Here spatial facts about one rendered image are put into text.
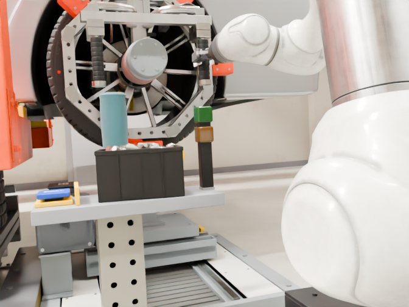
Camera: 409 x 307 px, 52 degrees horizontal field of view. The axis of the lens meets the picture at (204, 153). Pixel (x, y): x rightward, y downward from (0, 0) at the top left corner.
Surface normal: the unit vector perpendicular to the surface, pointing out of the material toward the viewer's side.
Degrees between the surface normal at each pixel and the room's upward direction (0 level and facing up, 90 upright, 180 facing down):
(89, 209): 90
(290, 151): 90
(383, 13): 78
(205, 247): 90
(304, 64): 141
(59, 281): 90
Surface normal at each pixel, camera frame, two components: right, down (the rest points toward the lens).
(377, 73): -0.40, -0.11
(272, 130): 0.33, 0.04
